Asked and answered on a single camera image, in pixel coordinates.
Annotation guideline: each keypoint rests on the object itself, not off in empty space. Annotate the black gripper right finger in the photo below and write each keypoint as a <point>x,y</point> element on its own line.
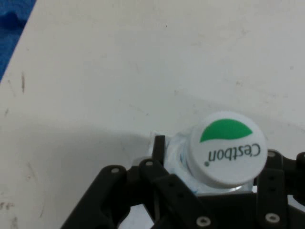
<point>274,186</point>

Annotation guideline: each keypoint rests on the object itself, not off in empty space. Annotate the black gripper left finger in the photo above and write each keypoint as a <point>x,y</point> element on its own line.
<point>166,188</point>

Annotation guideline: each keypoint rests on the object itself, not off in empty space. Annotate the clear water bottle green label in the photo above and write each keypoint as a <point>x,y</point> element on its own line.
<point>228,152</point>

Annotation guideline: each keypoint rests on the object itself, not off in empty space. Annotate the dark blue foam block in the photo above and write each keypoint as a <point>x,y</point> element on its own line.
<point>12,35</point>

